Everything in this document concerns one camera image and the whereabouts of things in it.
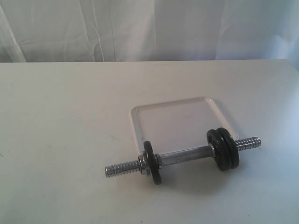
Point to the chrome dumbbell bar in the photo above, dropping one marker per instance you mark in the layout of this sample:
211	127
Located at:
177	157

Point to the white plastic tray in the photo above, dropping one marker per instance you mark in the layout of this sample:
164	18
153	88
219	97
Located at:
177	125

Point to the chrome spinlock nut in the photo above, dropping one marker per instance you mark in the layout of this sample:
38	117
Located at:
144	168

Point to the white curtain backdrop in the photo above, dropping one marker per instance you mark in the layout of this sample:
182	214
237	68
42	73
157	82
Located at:
148	30

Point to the black weight plate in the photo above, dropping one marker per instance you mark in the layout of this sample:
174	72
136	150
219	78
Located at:
231	144
214	140

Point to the black plate beside nut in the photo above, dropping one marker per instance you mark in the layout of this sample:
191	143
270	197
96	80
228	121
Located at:
152	163

